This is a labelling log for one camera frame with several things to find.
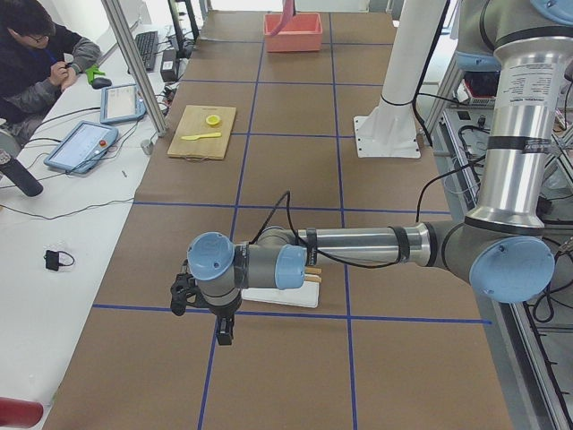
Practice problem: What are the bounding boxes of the far teach pendant tablet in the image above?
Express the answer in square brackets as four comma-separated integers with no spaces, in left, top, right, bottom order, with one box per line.
[99,83,146,125]

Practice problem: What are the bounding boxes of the yellow plastic knife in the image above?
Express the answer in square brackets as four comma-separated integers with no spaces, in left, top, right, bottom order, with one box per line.
[180,132,222,142]

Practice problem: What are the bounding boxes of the black keyboard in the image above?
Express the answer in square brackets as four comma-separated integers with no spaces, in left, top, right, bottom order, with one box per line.
[134,31,158,72]

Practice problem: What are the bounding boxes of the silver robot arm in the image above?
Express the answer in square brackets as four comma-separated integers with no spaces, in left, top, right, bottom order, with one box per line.
[171,1,572,345]

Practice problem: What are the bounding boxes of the teach pendant tablet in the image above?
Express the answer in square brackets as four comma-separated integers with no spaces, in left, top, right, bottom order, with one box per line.
[99,83,146,125]
[44,121,119,175]

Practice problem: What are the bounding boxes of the seated person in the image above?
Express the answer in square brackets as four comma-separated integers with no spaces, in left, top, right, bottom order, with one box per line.
[1,1,101,147]

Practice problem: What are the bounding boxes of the black computer mouse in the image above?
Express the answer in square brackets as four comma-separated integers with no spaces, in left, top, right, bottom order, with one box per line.
[91,77,112,90]

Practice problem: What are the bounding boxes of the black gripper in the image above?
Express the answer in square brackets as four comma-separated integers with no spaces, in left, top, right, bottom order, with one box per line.
[209,299,242,346]

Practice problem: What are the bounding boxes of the pink cloth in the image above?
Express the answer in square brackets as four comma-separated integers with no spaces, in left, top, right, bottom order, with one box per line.
[269,0,296,37]

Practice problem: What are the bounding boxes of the black thermos bottle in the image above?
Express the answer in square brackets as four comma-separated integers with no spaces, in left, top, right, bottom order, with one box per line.
[1,150,44,197]

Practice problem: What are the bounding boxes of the black adapter with cable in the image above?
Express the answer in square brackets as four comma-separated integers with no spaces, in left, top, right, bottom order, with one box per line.
[44,249,75,271]

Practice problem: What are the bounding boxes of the aluminium frame post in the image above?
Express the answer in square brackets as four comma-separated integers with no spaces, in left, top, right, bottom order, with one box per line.
[101,0,167,137]

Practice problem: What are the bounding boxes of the white rectangular tray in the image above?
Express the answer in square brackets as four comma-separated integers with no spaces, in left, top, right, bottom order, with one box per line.
[242,281,320,308]

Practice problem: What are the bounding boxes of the near teach pendant tablet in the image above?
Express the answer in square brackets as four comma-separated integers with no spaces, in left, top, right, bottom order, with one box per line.
[44,121,119,175]

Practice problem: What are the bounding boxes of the black power brick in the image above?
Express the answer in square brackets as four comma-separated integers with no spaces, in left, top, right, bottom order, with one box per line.
[160,48,179,82]

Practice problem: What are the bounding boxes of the red cylinder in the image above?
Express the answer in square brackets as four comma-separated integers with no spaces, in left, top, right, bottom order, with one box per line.
[0,397,44,429]

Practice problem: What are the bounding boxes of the pink plastic bin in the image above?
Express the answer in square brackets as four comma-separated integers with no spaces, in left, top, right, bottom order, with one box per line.
[263,13,322,53]

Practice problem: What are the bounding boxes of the bamboo cutting board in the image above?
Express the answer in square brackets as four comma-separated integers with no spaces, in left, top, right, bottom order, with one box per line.
[167,105,236,160]

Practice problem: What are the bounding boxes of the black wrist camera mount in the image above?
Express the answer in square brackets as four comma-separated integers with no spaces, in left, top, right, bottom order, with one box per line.
[170,260,209,316]

